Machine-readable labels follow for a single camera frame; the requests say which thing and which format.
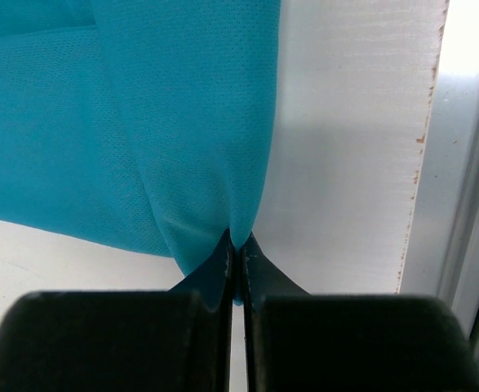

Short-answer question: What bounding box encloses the teal t shirt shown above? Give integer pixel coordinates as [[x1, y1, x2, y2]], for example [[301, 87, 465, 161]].
[[0, 0, 283, 307]]

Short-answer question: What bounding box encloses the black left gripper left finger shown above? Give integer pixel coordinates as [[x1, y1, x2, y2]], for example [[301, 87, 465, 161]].
[[0, 233, 233, 391]]

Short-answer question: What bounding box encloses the aluminium rail beam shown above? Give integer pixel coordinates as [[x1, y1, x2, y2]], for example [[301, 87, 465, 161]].
[[401, 1, 479, 335]]

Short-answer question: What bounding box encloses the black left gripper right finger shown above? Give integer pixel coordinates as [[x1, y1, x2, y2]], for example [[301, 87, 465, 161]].
[[240, 238, 479, 391]]

